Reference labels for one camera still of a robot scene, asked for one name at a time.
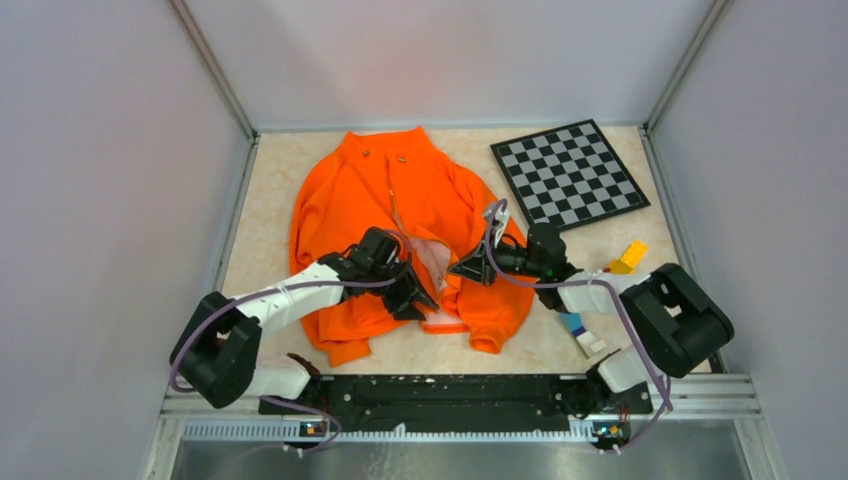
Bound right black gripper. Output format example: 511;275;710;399
449;228;544;288

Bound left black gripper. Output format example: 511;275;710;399
367;259;439;321

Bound orange zip-up jacket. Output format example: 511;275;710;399
288;128;535;354

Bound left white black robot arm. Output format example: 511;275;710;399
169;227;437;414

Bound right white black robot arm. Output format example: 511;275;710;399
449;223;735;412

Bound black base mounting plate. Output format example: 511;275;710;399
295;374;653;433

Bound black and grey checkerboard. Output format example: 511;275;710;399
490;119;651;232

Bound blue and white box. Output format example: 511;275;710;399
560;313;607;358

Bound yellow red toy blocks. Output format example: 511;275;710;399
604;240;648;275

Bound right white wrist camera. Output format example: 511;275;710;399
483;202;510;246

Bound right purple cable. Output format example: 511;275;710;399
482;199;674;455

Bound aluminium frame rail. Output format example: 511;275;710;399
143;374;779;479

